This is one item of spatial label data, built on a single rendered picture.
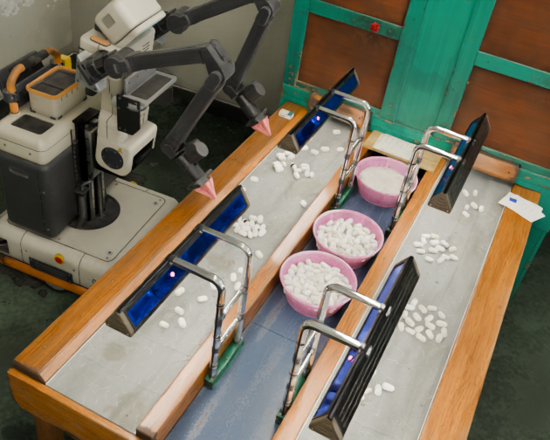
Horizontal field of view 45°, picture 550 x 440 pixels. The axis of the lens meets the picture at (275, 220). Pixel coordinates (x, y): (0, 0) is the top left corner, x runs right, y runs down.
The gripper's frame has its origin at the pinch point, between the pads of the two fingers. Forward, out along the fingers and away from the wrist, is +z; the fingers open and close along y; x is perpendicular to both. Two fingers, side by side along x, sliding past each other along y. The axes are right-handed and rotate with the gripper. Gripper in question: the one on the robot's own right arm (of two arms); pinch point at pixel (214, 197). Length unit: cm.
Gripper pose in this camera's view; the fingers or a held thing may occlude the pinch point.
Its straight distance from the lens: 244.9
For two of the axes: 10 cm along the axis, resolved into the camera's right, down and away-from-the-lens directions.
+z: 5.9, 7.8, 2.1
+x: -6.8, 3.3, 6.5
